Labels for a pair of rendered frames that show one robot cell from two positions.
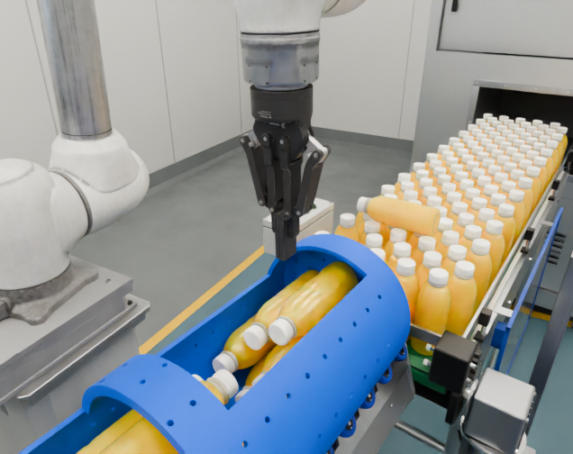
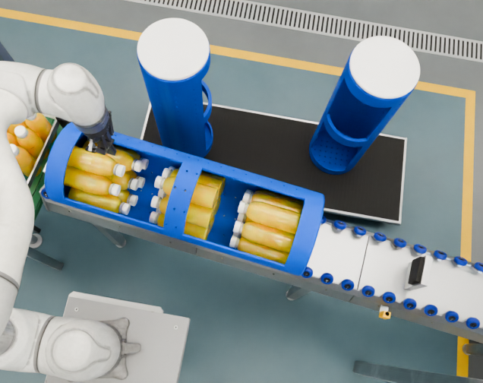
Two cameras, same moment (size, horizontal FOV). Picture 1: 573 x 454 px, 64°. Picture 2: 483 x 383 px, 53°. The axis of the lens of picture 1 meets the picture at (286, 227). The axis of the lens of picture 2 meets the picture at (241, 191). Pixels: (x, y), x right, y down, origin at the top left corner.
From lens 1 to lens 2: 127 cm
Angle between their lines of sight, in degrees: 72
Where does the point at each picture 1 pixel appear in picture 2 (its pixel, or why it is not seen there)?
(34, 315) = (125, 321)
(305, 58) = not seen: hidden behind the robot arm
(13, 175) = (80, 332)
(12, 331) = (137, 329)
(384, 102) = not seen: outside the picture
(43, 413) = not seen: hidden behind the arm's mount
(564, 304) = (7, 58)
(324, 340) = (134, 143)
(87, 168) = (31, 319)
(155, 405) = (193, 180)
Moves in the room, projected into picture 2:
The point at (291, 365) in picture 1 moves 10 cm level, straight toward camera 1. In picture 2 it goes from (153, 150) to (183, 141)
